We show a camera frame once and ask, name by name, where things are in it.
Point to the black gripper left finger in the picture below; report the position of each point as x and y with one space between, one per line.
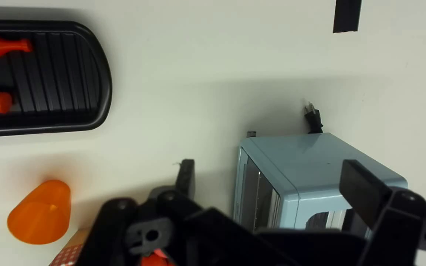
185 177

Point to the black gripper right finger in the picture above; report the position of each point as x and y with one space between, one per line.
365 193

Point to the orange plastic cup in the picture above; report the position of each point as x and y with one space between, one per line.
40 217

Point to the black ribbed plastic tray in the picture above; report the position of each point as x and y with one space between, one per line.
59 84

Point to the light blue toy oven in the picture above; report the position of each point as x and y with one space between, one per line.
302 168

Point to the red plush vegetable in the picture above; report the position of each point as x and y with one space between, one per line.
155 260

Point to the black oven power plug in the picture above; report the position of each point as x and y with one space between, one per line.
314 119

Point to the black tape strip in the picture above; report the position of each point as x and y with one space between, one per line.
346 16

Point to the plain toy ketchup bottle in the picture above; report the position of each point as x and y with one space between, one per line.
0 47

